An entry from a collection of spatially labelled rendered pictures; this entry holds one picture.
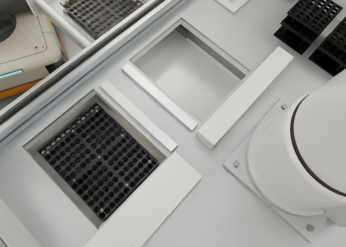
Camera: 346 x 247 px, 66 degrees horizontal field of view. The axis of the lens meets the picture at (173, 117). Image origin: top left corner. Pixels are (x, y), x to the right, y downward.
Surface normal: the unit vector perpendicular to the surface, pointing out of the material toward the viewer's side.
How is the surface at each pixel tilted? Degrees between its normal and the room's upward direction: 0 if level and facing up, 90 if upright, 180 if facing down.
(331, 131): 82
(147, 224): 0
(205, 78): 0
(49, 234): 0
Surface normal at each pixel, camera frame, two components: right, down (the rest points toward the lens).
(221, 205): 0.07, -0.38
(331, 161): -0.68, 0.50
